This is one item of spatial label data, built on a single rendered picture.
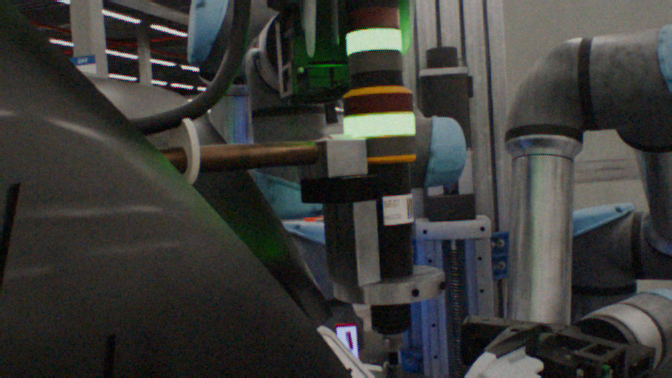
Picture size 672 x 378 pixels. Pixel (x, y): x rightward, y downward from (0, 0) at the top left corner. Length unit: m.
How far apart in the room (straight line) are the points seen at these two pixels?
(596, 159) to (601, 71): 1.61
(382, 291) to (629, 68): 0.52
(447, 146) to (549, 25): 1.74
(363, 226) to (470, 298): 0.92
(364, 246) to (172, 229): 0.25
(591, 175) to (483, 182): 1.13
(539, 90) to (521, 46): 1.52
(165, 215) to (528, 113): 0.74
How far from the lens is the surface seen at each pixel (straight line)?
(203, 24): 0.99
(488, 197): 1.36
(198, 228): 0.17
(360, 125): 0.41
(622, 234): 1.21
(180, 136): 0.35
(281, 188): 0.66
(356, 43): 0.42
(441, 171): 0.71
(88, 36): 7.36
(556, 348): 0.65
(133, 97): 0.49
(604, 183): 2.47
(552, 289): 0.83
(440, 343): 1.32
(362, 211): 0.40
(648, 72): 0.84
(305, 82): 0.49
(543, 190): 0.85
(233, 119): 1.05
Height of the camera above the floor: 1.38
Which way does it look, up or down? 3 degrees down
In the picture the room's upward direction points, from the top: 4 degrees counter-clockwise
